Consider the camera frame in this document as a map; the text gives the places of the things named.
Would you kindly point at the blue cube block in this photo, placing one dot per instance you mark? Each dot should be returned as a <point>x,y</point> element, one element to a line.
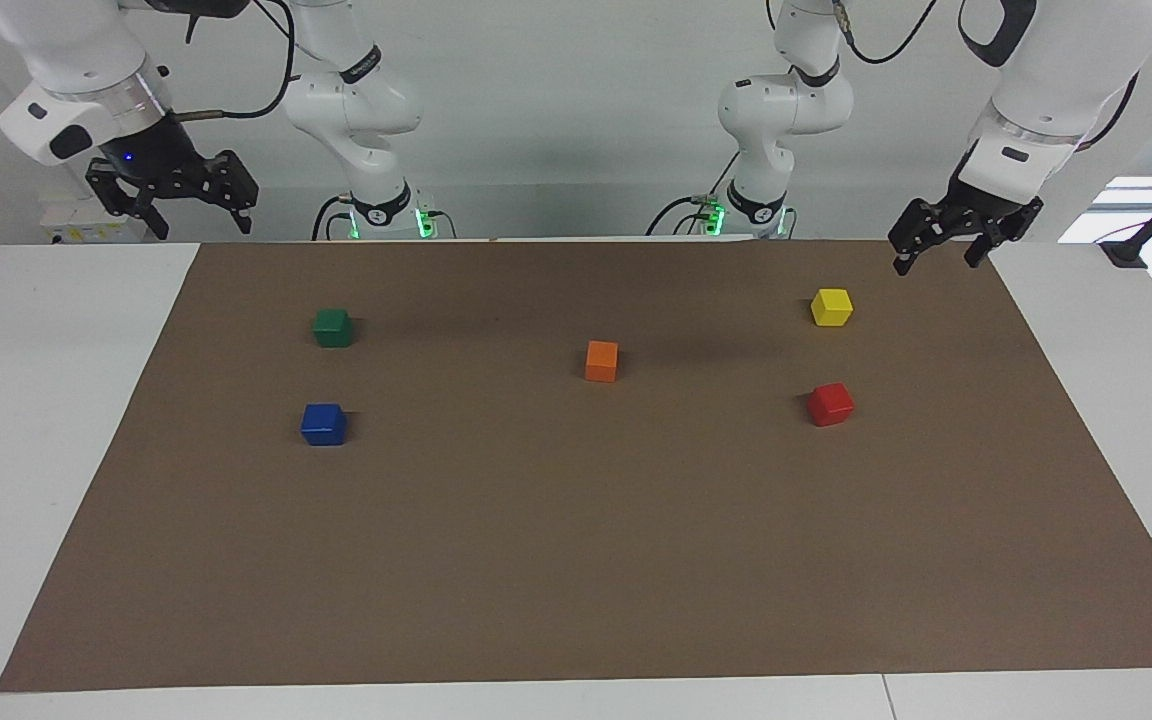
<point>323,425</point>

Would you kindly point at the yellow cube block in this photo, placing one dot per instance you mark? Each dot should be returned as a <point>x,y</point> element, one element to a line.
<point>831,307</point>

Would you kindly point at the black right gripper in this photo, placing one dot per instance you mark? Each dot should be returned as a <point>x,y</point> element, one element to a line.
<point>151,150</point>

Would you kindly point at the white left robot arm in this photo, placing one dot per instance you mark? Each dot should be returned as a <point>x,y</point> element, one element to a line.
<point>786,105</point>

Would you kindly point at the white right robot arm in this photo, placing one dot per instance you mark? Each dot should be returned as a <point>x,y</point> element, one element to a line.
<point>356,100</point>

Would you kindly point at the brown table mat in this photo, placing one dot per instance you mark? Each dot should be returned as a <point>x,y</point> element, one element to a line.
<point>536,520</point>

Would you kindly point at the bright window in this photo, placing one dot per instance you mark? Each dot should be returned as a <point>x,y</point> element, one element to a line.
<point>1126,210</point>

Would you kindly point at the white box yellow label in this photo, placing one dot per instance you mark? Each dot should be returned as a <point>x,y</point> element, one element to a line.
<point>76,222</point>

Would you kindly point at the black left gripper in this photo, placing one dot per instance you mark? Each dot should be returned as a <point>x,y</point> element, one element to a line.
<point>998,212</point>

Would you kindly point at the red cube block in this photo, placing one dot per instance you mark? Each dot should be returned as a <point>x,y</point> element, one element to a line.
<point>829,404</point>

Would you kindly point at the orange cube block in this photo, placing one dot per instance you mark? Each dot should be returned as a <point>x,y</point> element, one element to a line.
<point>601,361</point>

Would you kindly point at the green cube block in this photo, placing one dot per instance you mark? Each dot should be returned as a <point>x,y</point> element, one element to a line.
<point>332,328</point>

